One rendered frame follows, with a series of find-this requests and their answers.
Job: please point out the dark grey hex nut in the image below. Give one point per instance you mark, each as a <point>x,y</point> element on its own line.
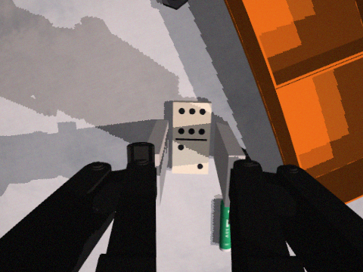
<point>175,4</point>

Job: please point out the white domino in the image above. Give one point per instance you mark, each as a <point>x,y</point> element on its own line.
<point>190,136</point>

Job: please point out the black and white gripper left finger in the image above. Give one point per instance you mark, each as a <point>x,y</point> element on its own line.
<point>61,232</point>

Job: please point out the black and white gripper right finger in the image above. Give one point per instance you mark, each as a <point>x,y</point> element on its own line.
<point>267,209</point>

